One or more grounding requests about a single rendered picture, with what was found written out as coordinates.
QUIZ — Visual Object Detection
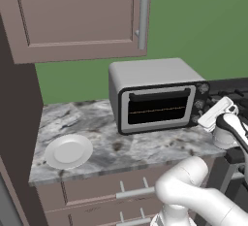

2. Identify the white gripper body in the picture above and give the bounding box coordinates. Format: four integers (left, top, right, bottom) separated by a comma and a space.
197, 96, 239, 133

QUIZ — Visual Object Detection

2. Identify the black toaster oven knob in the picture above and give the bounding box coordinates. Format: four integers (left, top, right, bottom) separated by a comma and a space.
197, 82, 210, 95
194, 98, 206, 111
191, 113, 202, 125

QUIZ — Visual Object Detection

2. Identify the black stove with oven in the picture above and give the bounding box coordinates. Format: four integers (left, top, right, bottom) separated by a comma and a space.
197, 78, 248, 226

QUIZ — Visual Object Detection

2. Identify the toaster oven glass door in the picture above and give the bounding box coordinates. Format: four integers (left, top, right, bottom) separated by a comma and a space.
119, 84, 198, 134

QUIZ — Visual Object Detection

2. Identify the silver toaster oven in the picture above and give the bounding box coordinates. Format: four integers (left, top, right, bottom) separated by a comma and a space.
108, 57, 212, 137

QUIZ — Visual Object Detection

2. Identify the white round plate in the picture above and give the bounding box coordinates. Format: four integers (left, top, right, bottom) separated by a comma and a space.
44, 134, 94, 170

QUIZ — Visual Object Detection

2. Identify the brown drawer front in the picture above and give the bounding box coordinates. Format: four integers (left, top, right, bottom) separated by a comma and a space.
67, 204, 163, 226
60, 167, 169, 207

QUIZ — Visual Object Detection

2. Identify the brown tall cupboard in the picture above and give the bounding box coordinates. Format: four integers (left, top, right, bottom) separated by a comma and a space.
0, 14, 49, 226

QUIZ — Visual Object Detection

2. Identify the toaster oven wire rack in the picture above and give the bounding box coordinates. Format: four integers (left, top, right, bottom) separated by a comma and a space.
128, 106, 187, 114

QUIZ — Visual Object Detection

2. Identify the black toaster oven door handle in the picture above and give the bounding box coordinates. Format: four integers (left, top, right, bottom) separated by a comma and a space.
128, 87, 192, 104

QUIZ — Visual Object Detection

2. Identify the silver drawer handle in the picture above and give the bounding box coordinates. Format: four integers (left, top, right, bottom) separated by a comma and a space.
115, 177, 157, 201
115, 208, 153, 226

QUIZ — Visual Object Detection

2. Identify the silver cupboard door handle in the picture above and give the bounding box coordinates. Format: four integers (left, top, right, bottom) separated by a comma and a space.
135, 0, 151, 50

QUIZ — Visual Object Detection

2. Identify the brown wall cupboard door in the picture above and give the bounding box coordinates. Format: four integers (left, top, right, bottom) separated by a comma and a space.
0, 0, 153, 65

